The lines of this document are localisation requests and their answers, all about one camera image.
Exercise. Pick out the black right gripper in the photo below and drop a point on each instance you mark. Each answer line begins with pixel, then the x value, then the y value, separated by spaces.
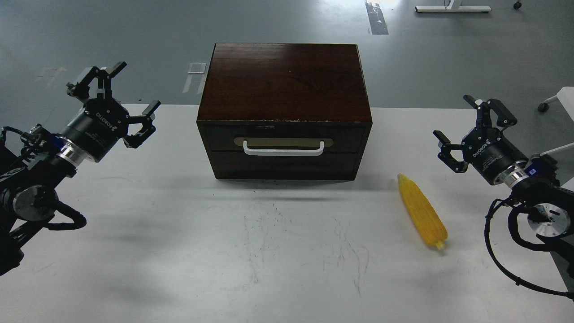
pixel 493 154

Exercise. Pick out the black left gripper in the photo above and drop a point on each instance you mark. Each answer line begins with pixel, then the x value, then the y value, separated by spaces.
pixel 96 128

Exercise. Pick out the yellow corn cob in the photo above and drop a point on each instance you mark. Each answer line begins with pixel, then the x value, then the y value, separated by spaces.
pixel 424 217

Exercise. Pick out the wooden drawer with white handle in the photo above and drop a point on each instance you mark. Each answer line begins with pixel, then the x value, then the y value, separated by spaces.
pixel 337 139

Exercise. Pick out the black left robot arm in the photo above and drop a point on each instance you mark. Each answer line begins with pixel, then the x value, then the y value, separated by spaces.
pixel 35 162

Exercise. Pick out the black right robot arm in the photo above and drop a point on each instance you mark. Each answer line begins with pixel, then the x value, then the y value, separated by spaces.
pixel 532 182

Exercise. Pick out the dark wooden drawer cabinet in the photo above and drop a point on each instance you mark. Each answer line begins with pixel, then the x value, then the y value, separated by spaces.
pixel 284 84

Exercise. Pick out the white table leg base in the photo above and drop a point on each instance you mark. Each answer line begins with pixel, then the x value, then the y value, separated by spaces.
pixel 452 6

